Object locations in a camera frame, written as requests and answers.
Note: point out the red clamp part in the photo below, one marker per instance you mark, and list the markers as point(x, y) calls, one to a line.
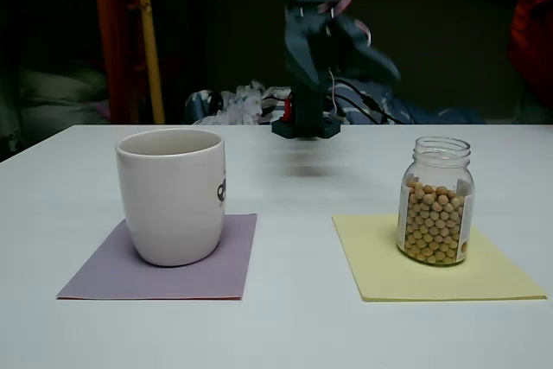
point(288, 110)

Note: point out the purple paper square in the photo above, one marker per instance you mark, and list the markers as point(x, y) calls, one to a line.
point(108, 278)

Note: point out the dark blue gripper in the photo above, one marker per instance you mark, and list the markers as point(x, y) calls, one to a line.
point(312, 38)

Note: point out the grey pillow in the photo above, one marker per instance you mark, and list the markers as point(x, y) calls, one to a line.
point(60, 92)

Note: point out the red-brown wooden post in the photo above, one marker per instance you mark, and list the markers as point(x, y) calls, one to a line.
point(116, 40)

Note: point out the white ceramic mug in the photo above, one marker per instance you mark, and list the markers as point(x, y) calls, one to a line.
point(168, 205)

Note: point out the yellow bamboo pole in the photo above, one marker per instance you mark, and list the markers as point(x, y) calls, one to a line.
point(151, 62)

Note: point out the yellow paper square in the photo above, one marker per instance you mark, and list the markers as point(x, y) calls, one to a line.
point(432, 282)

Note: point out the glass jar of soybeans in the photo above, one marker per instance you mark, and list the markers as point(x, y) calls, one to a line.
point(434, 222)

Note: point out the patterned bed blanket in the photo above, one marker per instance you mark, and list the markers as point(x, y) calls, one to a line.
point(246, 101)

